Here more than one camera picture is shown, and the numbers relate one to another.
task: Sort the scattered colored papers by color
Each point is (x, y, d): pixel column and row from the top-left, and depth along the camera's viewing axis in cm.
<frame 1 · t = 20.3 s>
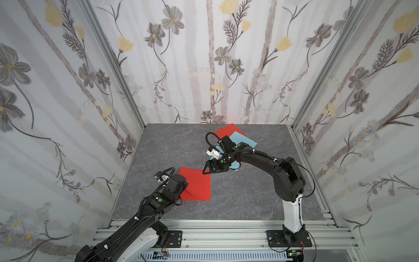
left hand: (185, 180, 83), fingers closed
right hand: (212, 167, 86), fingers open
red paper left: (196, 185, 92), on the table

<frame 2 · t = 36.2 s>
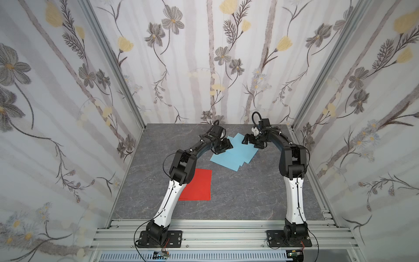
left hand: (232, 146, 104), fingers open
right hand: (253, 139, 107), fingers open
the named things where they were.

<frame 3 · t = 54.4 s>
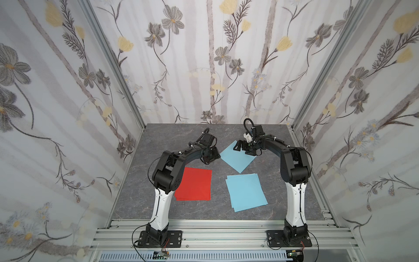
left hand: (221, 155, 100), fingers open
right hand: (243, 145, 103), fingers open
light blue paper top: (245, 191, 91), on the table
light blue paper: (240, 160, 102), point 2 cm above the table
the other named things where they were.

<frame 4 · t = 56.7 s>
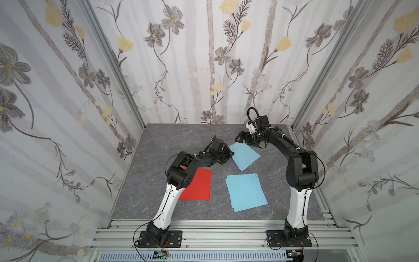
left hand: (237, 150, 102), fingers closed
right hand: (246, 136, 96), fingers open
